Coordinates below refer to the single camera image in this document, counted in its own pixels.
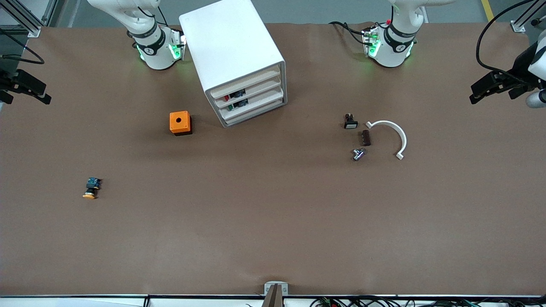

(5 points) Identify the aluminium frame profile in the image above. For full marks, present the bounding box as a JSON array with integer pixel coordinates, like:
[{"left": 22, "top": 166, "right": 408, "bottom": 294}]
[
  {"left": 0, "top": 0, "right": 58, "bottom": 38},
  {"left": 510, "top": 0, "right": 546, "bottom": 33}
]

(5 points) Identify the black cable bundle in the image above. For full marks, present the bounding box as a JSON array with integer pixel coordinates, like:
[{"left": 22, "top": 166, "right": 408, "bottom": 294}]
[{"left": 309, "top": 296, "right": 546, "bottom": 307}]

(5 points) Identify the white drawer holding green button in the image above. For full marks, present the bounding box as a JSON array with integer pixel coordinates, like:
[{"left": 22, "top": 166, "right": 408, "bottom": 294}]
[{"left": 219, "top": 87, "right": 284, "bottom": 118}]

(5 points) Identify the white drawer cabinet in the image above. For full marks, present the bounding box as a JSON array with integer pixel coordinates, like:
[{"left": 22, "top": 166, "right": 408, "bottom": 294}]
[{"left": 179, "top": 0, "right": 288, "bottom": 128}]

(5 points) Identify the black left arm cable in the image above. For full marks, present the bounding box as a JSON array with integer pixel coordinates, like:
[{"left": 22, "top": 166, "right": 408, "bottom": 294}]
[{"left": 476, "top": 0, "right": 536, "bottom": 79}]

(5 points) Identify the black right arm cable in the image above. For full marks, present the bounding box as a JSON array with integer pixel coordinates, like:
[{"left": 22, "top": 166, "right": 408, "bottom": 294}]
[{"left": 0, "top": 26, "right": 45, "bottom": 65}]

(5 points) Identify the white curved bracket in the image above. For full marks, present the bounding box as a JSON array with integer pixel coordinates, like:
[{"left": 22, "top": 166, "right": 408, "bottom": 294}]
[{"left": 366, "top": 120, "right": 407, "bottom": 161}]

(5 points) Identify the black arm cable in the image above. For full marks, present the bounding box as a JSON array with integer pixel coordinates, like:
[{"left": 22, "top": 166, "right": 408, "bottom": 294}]
[
  {"left": 476, "top": 0, "right": 536, "bottom": 79},
  {"left": 0, "top": 26, "right": 45, "bottom": 65}
]

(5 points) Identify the black base cable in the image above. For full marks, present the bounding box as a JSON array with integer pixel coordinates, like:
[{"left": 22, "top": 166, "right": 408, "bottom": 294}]
[{"left": 329, "top": 21, "right": 369, "bottom": 46}]

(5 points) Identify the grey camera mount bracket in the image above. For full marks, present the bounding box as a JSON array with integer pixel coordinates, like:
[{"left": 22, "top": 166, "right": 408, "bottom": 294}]
[{"left": 264, "top": 281, "right": 289, "bottom": 307}]

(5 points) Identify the orange button box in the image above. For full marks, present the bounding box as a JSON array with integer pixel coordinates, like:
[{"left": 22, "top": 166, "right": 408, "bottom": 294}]
[{"left": 169, "top": 111, "right": 193, "bottom": 136}]

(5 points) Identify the yellow push button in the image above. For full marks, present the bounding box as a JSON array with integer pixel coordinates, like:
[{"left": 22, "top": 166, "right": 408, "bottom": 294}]
[{"left": 82, "top": 177, "right": 103, "bottom": 200}]

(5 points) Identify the white empty drawer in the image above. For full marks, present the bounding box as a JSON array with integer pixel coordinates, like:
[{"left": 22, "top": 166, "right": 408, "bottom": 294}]
[
  {"left": 210, "top": 64, "right": 282, "bottom": 100},
  {"left": 224, "top": 99, "right": 286, "bottom": 126}
]

